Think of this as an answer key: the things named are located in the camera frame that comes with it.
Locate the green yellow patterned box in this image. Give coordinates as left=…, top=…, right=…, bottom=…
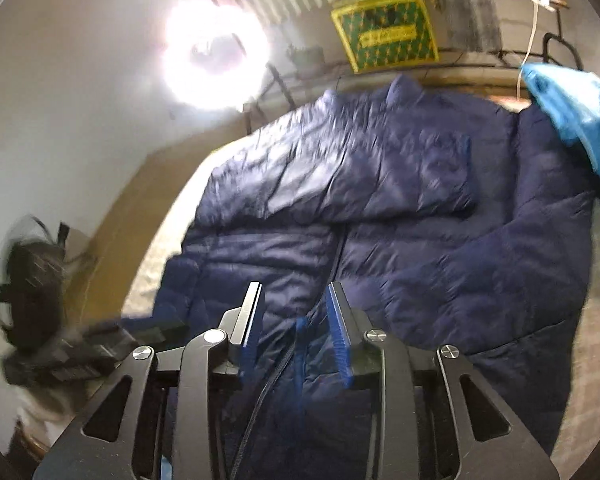
left=330, top=0, right=440, bottom=75

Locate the grey plaid long coat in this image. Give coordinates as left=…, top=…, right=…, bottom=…
left=450, top=0, right=503, bottom=48

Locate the ring light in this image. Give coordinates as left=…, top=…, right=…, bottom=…
left=160, top=0, right=273, bottom=113

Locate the small potted plant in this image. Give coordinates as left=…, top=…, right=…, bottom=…
left=287, top=45, right=326, bottom=68

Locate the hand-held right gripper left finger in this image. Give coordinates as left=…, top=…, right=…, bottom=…
left=32, top=281, right=264, bottom=480

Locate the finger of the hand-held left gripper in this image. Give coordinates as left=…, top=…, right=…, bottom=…
left=2, top=346, right=124, bottom=387
left=67, top=319, right=192, bottom=355

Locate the black metal clothes rack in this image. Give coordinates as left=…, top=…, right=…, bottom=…
left=185, top=0, right=583, bottom=133

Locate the navy puffer jacket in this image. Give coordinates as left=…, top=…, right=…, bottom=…
left=152, top=74, right=600, bottom=480

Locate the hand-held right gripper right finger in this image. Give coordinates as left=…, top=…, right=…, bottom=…
left=326, top=281, right=562, bottom=480

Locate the bright blue garment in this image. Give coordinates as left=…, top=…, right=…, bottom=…
left=522, top=62, right=600, bottom=186

